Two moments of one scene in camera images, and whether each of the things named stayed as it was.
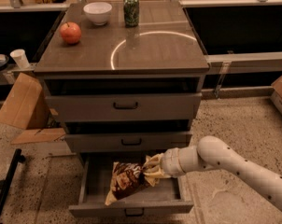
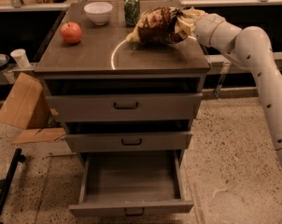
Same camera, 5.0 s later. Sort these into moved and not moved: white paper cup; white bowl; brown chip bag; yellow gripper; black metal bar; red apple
Moved: brown chip bag; yellow gripper
Not moved: white paper cup; red apple; white bowl; black metal bar
